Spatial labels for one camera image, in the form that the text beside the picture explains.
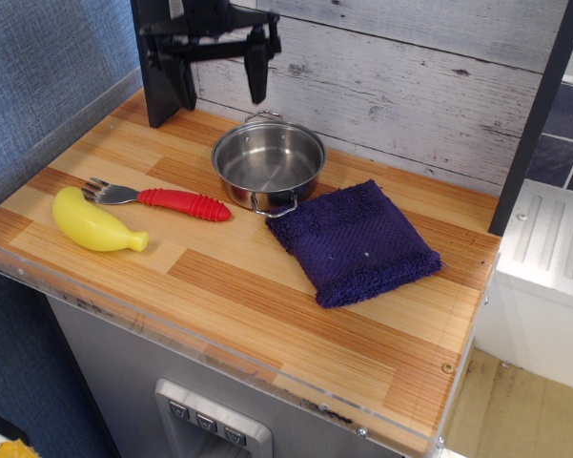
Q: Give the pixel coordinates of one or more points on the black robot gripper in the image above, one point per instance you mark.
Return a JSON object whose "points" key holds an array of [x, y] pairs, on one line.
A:
{"points": [[209, 30]]}

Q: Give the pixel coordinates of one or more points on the small stainless steel pot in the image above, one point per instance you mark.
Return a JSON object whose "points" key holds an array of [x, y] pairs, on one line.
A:
{"points": [[269, 165]]}

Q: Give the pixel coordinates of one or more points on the red handled toy fork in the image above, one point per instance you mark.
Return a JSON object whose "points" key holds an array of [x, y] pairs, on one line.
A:
{"points": [[194, 205]]}

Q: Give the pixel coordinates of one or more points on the dark blue folded napkin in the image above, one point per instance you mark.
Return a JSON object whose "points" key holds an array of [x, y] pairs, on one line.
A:
{"points": [[354, 244]]}

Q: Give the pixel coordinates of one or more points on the yellow plastic toy banana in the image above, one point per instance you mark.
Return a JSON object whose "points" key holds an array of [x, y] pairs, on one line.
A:
{"points": [[91, 227]]}

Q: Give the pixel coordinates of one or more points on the silver toy dispenser panel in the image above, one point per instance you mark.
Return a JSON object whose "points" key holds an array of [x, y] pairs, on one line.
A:
{"points": [[197, 426]]}

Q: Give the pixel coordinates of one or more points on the white ribbed drainboard counter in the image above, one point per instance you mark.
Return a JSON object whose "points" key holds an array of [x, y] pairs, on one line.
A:
{"points": [[537, 245]]}

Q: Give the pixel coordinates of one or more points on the yellow object bottom left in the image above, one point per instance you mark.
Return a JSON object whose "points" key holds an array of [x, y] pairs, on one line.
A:
{"points": [[17, 449]]}

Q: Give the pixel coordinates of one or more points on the dark left vertical post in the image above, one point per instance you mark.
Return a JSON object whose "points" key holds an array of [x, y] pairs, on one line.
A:
{"points": [[155, 81]]}

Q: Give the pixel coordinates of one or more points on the dark vertical post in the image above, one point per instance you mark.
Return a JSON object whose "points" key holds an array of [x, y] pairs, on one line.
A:
{"points": [[155, 81], [551, 81]]}

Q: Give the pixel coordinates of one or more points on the dark right vertical post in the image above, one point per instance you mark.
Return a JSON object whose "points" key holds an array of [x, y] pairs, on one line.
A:
{"points": [[551, 81]]}

